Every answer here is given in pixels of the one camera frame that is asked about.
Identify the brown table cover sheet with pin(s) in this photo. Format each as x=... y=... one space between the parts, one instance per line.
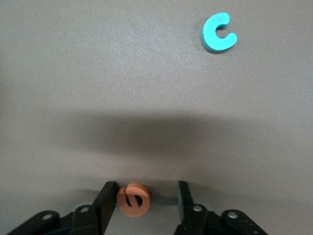
x=97 y=73

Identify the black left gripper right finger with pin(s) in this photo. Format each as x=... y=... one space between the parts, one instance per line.
x=185 y=203

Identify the orange foam letter e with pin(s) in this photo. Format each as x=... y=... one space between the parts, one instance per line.
x=133 y=210

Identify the teal foam letter c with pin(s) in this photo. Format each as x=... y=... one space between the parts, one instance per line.
x=210 y=34

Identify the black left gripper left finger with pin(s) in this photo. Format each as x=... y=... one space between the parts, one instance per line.
x=105 y=208

